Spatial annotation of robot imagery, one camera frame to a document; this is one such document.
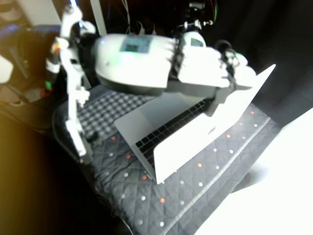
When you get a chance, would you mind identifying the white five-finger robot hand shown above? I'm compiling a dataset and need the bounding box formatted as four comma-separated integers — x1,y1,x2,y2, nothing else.
94,33,257,117
182,31,207,48

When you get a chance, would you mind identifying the silver laptop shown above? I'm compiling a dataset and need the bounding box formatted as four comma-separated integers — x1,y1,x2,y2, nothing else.
114,64,277,185

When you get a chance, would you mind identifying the grey quilt with bear print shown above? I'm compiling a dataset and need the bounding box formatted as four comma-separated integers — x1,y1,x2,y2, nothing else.
52,84,279,235

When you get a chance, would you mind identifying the white cable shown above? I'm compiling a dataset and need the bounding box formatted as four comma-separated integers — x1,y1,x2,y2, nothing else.
123,0,133,35

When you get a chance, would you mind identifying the white frame post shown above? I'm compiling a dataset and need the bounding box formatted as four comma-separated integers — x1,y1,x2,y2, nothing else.
89,0,108,35

